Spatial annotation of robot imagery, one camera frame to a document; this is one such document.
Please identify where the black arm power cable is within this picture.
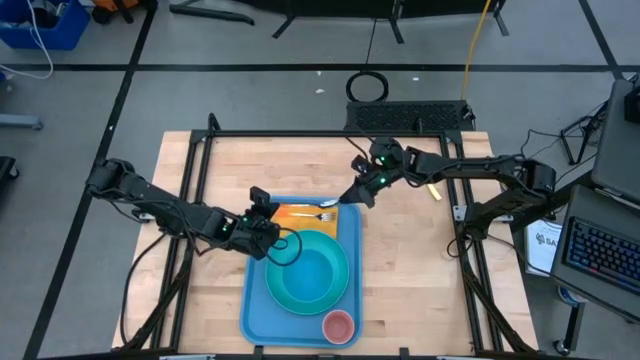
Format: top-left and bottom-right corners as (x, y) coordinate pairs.
(118, 232), (170, 346)

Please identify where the pink cup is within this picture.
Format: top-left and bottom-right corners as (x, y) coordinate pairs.
(321, 309), (356, 346)

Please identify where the blue plastic tray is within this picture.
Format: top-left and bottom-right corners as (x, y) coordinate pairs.
(238, 195), (364, 350)

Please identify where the white cable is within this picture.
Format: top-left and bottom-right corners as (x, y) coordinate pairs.
(0, 0), (55, 81)

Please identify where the yellow hanging cable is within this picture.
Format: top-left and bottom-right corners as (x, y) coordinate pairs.
(459, 0), (494, 101)

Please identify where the black caster base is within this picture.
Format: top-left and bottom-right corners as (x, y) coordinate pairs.
(0, 155), (20, 190)

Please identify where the yellow connector bundle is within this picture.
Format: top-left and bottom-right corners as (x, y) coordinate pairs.
(502, 182), (539, 206)

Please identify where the coiled black cable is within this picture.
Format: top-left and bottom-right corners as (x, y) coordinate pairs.
(344, 70), (390, 104)

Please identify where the orange and black bag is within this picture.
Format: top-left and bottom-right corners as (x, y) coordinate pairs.
(91, 0), (151, 25)

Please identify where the blue plastic bin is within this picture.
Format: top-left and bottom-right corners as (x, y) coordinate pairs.
(0, 0), (92, 51)

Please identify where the teal plate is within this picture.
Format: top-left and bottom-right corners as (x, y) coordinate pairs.
(264, 228), (351, 317)

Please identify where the white printed box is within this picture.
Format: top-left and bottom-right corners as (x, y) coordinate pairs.
(524, 218), (565, 277)

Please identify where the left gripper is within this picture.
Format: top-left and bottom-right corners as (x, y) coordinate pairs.
(231, 185), (282, 262)

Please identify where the fork with orange handle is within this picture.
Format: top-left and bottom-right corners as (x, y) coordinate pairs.
(287, 211), (337, 223)

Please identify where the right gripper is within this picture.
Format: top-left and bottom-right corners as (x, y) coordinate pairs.
(338, 137), (414, 209)

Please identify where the black perforated computer case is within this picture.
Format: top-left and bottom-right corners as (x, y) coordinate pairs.
(345, 99), (476, 134)

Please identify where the black metal frame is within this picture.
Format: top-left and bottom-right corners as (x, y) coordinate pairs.
(112, 112), (541, 360)

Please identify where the grey floor bar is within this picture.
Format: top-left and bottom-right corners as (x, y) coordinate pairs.
(0, 113), (44, 131)

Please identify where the black divider screen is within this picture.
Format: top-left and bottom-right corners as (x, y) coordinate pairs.
(234, 0), (511, 46)

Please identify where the grey monitor back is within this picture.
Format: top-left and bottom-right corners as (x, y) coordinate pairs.
(589, 78), (640, 204)

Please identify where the blue-teal bowl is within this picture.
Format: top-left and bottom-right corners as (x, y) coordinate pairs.
(280, 248), (335, 304)

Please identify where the black floor bar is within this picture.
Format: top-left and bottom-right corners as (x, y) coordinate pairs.
(168, 3), (256, 26)

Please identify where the orange napkin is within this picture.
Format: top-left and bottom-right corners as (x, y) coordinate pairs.
(269, 203), (340, 240)

